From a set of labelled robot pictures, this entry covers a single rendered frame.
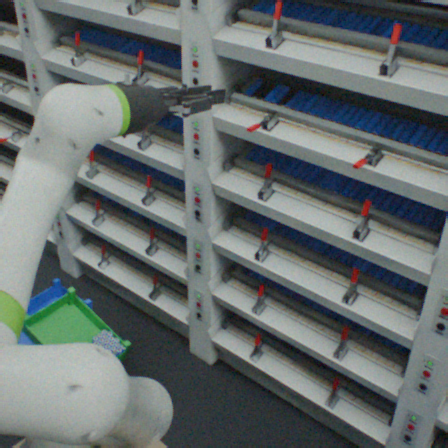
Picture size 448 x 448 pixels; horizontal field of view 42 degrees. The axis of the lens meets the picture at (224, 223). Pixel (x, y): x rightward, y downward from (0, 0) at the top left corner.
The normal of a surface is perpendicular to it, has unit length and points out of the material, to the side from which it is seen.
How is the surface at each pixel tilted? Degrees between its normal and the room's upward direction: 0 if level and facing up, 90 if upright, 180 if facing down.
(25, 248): 49
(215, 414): 0
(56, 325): 16
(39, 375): 23
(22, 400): 55
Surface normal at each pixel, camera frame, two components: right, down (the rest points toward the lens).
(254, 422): 0.01, -0.84
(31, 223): 0.75, -0.44
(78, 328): 0.23, -0.70
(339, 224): -0.20, -0.65
